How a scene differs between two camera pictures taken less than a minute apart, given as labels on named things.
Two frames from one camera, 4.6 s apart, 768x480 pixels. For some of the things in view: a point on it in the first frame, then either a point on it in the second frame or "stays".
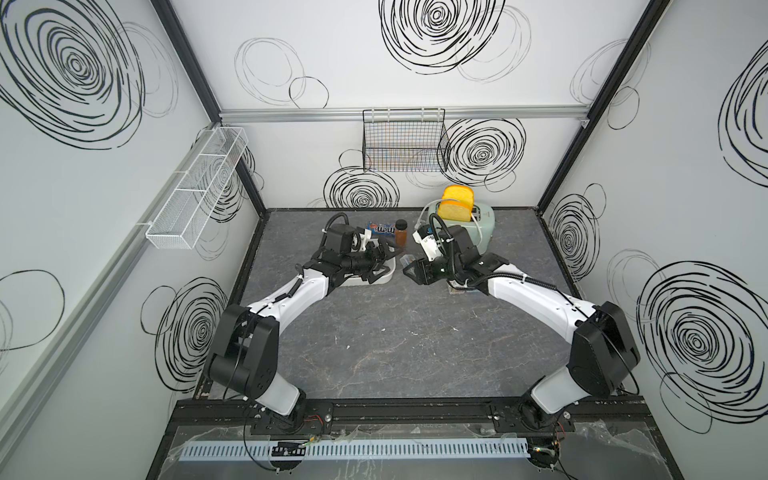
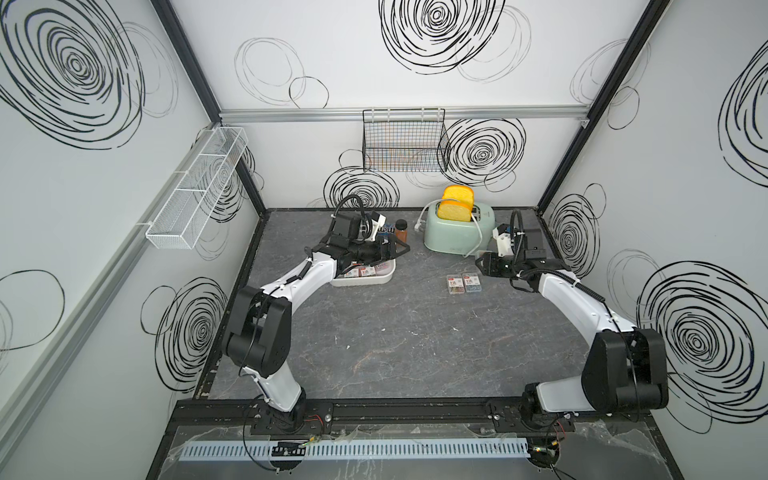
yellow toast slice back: x=461 y=193 stays
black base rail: x=408 y=415 stays
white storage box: x=389 y=263 stays
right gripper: x=422 y=272 -> x=488 y=264
